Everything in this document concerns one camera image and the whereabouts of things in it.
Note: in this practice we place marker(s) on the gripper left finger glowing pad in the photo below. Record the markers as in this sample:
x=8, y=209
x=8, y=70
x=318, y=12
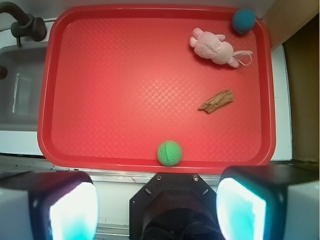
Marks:
x=48, y=206

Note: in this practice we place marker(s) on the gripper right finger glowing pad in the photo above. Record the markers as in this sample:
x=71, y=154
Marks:
x=269, y=202

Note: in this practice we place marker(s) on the pink plush bunny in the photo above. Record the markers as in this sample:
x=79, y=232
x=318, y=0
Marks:
x=210, y=46

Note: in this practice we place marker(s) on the brown wood piece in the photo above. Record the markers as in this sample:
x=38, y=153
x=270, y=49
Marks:
x=217, y=101

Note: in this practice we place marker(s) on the green foam ball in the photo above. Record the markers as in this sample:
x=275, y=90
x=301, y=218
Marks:
x=169, y=153

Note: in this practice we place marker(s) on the white toy sink basin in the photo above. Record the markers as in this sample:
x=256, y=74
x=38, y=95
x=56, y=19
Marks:
x=20, y=90

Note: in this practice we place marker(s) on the red plastic tray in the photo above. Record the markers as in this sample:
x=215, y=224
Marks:
x=119, y=80

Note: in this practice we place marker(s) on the dark sink faucet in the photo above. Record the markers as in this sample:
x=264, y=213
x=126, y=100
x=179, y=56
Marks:
x=25, y=25

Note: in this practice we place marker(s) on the blue foam ball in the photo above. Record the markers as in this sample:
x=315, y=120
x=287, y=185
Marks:
x=243, y=20

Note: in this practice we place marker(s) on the black octagonal mount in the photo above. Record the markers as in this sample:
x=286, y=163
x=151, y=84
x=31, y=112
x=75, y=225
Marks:
x=174, y=206

